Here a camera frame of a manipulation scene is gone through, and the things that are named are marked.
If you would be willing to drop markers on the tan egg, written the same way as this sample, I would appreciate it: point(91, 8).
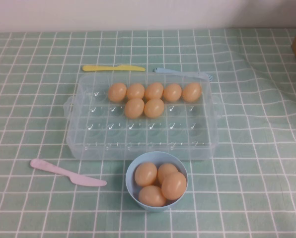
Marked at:
point(154, 90)
point(135, 91)
point(166, 169)
point(191, 92)
point(172, 92)
point(145, 174)
point(152, 196)
point(154, 108)
point(134, 108)
point(117, 92)
point(174, 186)

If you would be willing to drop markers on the clear plastic egg box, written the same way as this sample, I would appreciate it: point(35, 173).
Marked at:
point(100, 119)

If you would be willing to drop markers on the light blue plastic fork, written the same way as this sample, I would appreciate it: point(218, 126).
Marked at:
point(168, 71)

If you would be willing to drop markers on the yellow plastic knife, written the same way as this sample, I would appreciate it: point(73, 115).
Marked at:
point(100, 68)

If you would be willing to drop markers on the light blue bowl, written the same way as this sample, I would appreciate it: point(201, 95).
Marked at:
point(132, 198)

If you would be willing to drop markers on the pink plastic knife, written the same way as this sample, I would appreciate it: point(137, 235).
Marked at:
point(63, 172)

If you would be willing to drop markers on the green checked tablecloth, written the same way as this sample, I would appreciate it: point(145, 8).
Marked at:
point(249, 173)

